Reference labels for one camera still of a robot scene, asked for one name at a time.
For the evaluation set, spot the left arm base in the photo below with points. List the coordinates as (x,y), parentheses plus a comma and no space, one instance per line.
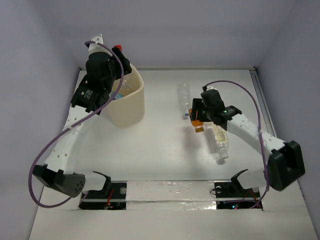
(112,196)

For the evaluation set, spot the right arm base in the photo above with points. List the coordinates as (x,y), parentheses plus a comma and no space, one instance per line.
(231,195)

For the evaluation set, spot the orange juice bottle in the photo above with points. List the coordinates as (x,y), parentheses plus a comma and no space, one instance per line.
(198,125)

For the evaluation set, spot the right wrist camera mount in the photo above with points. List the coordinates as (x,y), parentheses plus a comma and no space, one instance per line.
(210,88)

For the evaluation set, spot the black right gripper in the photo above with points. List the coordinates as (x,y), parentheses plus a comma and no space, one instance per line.
(198,104)

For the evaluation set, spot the clear bottle white cap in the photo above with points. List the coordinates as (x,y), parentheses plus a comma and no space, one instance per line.
(184,99)

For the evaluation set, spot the blue label water bottle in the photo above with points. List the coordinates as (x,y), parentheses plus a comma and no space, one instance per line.
(116,96)

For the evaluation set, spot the red label cola bottle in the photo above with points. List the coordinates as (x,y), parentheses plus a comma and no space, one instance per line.
(127,82)

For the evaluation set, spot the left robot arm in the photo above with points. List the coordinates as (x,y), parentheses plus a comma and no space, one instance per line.
(93,94)

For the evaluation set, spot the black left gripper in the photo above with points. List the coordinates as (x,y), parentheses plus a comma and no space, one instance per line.
(123,61)

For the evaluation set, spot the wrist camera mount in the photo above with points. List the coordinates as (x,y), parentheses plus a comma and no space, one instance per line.
(210,88)
(93,45)

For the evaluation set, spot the cream plastic bin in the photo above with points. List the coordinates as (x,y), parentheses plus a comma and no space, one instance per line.
(130,109)

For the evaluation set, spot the silver tape strip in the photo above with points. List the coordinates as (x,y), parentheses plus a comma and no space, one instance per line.
(170,196)

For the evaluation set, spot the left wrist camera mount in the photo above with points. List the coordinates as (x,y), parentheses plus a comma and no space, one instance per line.
(93,45)

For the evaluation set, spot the aluminium table edge rail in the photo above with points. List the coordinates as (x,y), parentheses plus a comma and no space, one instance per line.
(262,102)

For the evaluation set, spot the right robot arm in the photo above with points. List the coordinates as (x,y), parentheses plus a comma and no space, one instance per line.
(283,161)

